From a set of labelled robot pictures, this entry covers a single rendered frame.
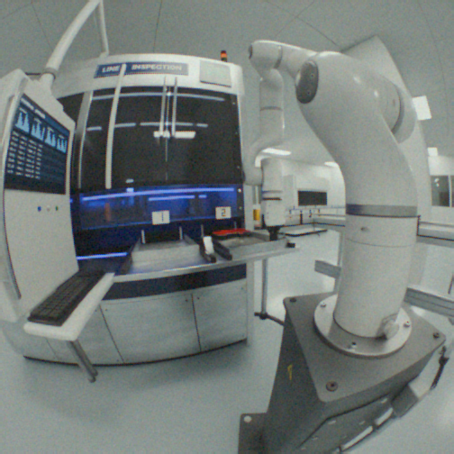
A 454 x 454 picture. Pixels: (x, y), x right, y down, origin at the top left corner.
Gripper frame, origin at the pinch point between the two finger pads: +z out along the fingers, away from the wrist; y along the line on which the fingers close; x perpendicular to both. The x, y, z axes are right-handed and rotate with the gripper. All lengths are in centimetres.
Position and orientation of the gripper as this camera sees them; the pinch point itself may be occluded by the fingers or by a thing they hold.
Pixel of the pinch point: (273, 238)
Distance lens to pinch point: 71.8
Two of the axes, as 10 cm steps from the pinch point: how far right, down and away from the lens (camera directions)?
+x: 3.9, 1.0, -9.2
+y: -9.2, 0.9, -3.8
